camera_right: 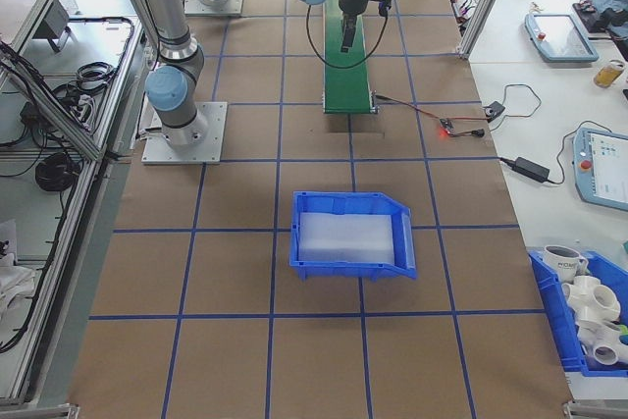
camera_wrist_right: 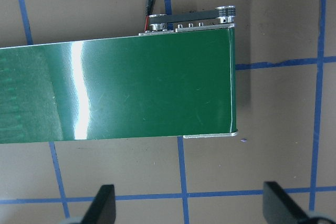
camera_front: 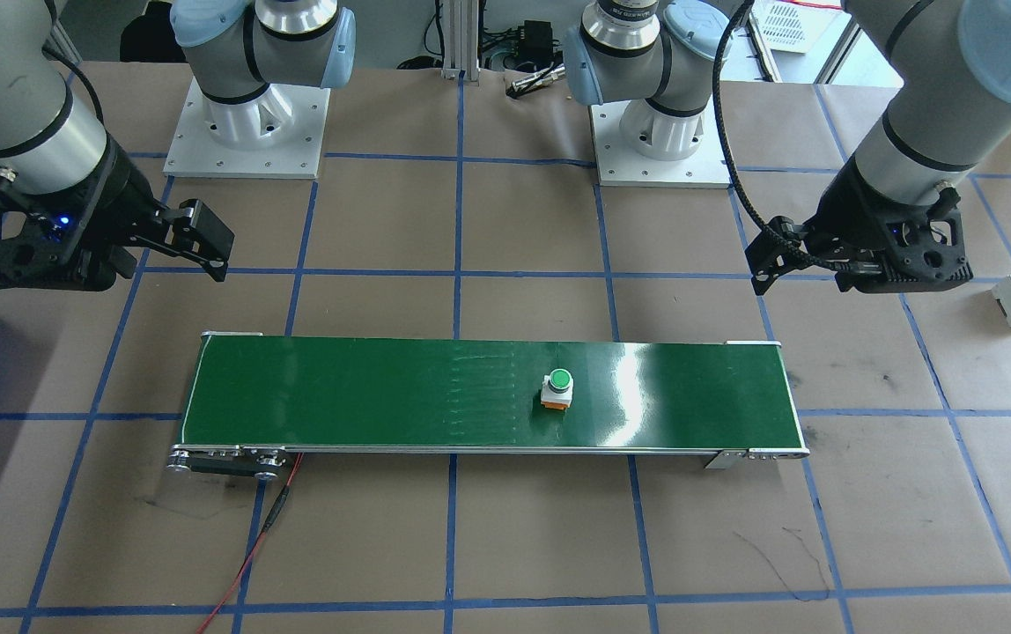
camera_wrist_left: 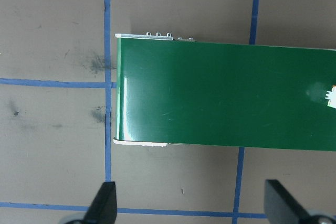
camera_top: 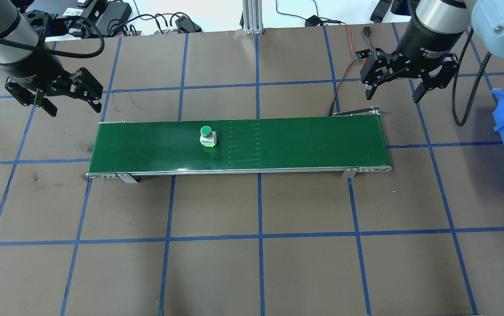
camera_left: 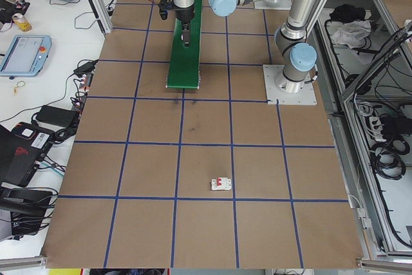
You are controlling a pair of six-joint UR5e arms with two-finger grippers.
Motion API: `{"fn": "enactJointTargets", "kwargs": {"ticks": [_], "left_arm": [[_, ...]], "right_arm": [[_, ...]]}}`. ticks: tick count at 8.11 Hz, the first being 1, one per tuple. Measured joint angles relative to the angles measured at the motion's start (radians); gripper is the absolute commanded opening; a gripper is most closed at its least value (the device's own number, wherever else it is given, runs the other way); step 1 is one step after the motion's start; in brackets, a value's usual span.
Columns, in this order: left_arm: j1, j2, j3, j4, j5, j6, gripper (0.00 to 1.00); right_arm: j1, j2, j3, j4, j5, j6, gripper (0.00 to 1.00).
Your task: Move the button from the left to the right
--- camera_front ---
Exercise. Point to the green push button switch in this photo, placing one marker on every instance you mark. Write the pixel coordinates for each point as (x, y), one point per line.
(557, 392)

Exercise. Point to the black bag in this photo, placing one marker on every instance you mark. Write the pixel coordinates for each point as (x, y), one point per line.
(149, 35)

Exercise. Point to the green belt conveyor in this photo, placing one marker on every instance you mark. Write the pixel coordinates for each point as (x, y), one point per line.
(382, 396)

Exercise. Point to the silver metal tool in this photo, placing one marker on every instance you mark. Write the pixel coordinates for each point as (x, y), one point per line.
(534, 82)

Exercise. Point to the black power adapter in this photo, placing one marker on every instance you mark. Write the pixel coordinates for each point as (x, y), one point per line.
(536, 40)

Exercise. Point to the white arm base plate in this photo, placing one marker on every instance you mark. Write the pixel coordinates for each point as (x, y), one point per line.
(197, 158)
(620, 172)

